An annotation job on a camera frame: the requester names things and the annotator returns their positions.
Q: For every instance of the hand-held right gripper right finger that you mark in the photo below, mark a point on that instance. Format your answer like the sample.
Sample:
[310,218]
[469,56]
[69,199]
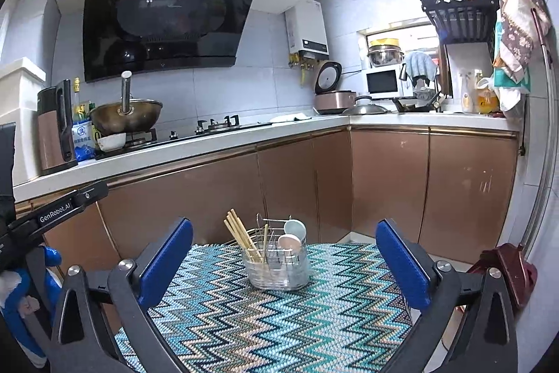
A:
[401,263]

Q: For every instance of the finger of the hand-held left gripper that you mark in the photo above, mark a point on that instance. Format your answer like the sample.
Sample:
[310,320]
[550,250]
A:
[54,213]

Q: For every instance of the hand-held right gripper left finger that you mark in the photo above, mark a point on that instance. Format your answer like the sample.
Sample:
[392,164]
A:
[168,259]

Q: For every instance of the white ceramic spoon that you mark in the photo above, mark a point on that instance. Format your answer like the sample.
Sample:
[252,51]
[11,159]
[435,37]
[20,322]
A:
[295,228]

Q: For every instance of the pink ceramic spoon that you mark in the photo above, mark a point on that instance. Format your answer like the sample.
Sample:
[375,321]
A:
[289,242]

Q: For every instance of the person's left hand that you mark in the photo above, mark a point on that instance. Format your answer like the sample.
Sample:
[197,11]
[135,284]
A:
[17,325]

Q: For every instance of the brown black thermos kettle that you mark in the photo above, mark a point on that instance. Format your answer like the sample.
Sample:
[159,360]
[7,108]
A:
[52,137]

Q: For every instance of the blue white salt packet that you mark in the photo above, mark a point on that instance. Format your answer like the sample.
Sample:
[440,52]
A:
[83,139]

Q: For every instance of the brown kitchen base cabinets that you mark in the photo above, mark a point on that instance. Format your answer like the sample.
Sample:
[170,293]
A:
[384,180]

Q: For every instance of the small white bowl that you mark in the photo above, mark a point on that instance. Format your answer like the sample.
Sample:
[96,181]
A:
[111,142]

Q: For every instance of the yellow-cap oil bottle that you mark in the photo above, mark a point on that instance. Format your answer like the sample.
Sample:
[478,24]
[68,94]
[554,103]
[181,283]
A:
[77,102]

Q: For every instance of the dark red stool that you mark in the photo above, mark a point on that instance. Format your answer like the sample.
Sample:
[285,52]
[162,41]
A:
[506,268]

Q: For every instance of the teal zigzag woven mat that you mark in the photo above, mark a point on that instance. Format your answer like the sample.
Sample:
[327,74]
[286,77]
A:
[270,333]

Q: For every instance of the black gas stove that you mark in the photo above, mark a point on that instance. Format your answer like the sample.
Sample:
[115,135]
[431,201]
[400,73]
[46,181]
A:
[218,126]

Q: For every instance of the black frying pan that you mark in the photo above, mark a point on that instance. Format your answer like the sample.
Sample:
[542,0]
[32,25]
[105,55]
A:
[412,106]

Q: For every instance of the metal pot lid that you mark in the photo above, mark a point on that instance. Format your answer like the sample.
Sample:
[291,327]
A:
[364,109]

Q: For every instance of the rose gold rice cooker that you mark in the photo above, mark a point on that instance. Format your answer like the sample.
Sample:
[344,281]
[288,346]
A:
[334,100]

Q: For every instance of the white microwave oven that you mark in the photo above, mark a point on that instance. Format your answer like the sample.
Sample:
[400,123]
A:
[382,82]

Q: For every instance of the white cloth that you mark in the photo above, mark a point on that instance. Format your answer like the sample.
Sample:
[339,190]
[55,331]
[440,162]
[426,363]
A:
[290,118]

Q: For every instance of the yellow package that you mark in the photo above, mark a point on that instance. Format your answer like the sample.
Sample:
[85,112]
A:
[487,100]

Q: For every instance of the light blue towel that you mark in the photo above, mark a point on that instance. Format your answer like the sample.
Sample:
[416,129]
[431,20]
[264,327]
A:
[419,65]

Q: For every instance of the stacked metal pots yellow lid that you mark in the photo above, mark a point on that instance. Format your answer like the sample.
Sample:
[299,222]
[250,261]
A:
[384,54]

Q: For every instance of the black range hood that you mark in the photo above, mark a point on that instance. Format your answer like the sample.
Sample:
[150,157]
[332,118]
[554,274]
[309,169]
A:
[174,19]

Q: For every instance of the white water heater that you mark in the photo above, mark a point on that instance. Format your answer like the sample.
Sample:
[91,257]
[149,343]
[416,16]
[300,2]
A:
[308,28]

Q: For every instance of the brown floral hanging cloth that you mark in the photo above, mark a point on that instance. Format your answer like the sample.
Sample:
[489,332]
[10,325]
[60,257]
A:
[515,6]

